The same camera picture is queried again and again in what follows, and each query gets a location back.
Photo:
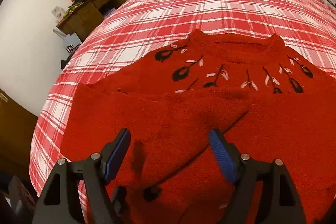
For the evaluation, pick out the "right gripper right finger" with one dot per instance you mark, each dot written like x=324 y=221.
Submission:
x=279 y=201

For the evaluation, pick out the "white card on desk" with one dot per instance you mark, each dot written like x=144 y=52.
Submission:
x=58 y=13

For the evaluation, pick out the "dark wooden desk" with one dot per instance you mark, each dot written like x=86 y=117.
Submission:
x=84 y=16

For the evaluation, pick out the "red knit sweater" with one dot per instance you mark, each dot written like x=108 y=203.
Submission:
x=265 y=97

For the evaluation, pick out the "white paper bag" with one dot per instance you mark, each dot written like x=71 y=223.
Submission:
x=70 y=42

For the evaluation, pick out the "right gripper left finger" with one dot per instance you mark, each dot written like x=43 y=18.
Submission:
x=59 y=201

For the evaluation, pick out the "red plaid bed sheet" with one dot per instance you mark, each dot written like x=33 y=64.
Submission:
x=139 y=27

